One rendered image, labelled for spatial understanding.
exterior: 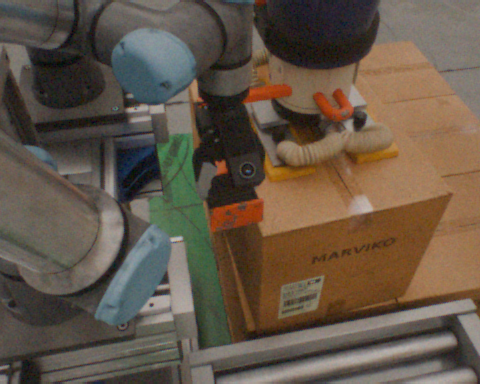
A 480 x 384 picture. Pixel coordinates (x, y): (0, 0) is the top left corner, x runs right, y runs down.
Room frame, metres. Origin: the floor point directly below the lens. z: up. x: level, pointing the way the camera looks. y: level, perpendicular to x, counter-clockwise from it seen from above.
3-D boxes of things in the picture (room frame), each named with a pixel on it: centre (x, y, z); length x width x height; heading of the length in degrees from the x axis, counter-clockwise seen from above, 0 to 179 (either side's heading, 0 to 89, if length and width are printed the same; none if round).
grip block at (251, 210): (0.52, 0.01, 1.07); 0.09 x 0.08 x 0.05; 106
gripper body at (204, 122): (0.55, 0.02, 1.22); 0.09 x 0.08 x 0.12; 16
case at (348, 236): (0.88, -0.16, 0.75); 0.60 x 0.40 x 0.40; 16
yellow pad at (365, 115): (0.90, -0.25, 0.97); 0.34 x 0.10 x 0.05; 16
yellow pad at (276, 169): (0.85, -0.07, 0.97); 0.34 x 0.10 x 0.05; 16
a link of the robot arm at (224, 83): (0.54, 0.02, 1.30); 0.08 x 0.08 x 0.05
